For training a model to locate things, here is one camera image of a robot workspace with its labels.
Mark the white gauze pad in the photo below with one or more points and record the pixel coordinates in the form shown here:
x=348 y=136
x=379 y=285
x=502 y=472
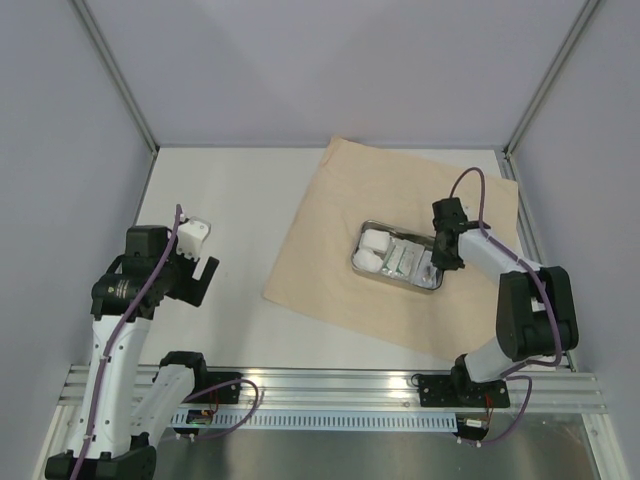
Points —
x=377 y=241
x=367 y=260

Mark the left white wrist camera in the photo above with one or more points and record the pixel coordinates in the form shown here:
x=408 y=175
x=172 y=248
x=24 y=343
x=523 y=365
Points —
x=191 y=236

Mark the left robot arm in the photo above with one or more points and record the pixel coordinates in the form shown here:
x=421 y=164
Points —
x=113 y=438

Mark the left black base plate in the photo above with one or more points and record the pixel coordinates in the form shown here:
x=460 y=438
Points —
x=217 y=388

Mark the right aluminium frame post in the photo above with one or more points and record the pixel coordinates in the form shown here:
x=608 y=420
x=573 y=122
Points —
x=560 y=60

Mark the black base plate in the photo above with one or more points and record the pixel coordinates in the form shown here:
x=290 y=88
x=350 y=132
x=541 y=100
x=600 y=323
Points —
x=448 y=391
x=217 y=388

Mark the aluminium frame post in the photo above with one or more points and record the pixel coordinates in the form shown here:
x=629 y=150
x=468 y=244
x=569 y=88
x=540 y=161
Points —
x=560 y=60
x=104 y=53

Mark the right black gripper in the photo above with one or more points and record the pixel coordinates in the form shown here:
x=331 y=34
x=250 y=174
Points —
x=447 y=248

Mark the beige cloth drape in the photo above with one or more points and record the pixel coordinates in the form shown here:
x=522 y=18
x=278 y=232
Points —
x=355 y=183

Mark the aluminium mounting rail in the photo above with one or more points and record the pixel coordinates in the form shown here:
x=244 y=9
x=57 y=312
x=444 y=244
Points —
x=553 y=392

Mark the slotted grey cable duct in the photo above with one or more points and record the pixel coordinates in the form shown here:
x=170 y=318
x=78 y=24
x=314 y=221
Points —
x=374 y=421

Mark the stainless steel tray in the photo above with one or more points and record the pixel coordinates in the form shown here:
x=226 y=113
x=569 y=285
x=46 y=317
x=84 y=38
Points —
x=397 y=235

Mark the clear blister packet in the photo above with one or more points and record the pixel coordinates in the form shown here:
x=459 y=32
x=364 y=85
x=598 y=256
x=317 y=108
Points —
x=427 y=275

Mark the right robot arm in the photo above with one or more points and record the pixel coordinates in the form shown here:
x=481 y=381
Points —
x=535 y=315

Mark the left aluminium frame post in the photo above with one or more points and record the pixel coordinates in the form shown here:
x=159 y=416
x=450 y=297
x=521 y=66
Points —
x=104 y=53

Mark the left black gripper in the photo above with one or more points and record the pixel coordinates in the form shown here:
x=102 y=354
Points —
x=192 y=289

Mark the green white suture packet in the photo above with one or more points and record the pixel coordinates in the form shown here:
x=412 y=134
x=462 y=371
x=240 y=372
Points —
x=393 y=258

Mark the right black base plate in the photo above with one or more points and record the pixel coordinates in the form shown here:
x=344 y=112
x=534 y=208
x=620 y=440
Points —
x=448 y=391

